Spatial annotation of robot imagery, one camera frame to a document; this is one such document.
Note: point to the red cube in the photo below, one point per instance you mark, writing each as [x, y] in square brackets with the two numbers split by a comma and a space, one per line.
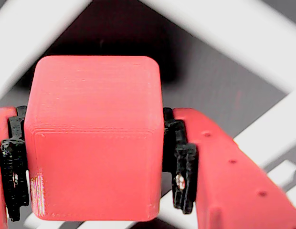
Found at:
[90, 131]

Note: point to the black white marker mat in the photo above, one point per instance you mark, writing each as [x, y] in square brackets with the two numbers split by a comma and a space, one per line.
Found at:
[222, 95]

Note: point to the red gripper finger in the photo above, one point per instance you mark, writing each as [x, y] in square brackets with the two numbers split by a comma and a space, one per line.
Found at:
[234, 190]
[12, 167]

